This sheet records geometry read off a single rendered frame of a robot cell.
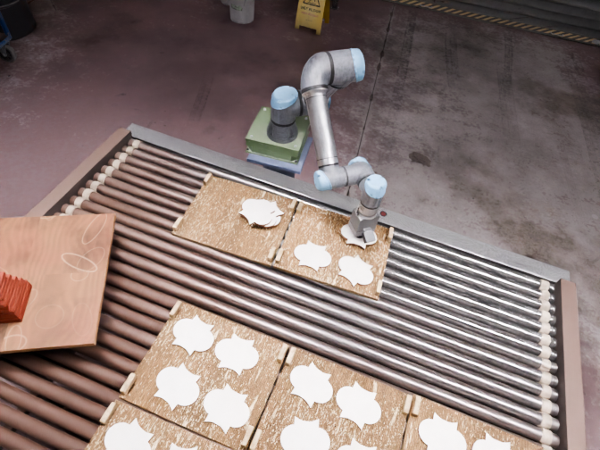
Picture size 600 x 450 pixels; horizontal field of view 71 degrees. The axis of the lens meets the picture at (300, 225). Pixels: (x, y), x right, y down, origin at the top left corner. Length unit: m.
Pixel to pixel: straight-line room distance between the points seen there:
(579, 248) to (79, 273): 3.23
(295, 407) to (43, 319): 0.81
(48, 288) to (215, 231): 0.60
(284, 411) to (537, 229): 2.66
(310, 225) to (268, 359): 0.59
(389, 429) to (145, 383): 0.75
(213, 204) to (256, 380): 0.75
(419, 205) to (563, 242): 1.07
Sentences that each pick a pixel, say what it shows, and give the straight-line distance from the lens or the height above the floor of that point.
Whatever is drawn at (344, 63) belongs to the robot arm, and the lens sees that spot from 1.59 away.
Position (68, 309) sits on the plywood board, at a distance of 1.50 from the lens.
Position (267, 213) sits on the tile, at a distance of 1.70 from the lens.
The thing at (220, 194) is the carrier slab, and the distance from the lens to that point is 1.83.
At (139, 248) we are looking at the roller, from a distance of 1.72.
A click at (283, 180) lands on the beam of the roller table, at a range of 1.92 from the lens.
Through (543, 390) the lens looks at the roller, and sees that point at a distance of 1.72.
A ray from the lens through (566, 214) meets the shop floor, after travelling 3.87.
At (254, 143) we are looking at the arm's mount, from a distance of 2.07.
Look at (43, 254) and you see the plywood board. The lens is 1.65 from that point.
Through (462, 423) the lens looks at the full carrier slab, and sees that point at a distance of 1.53.
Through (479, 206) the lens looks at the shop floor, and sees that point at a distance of 3.52.
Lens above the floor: 2.28
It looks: 51 degrees down
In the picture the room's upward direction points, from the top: 9 degrees clockwise
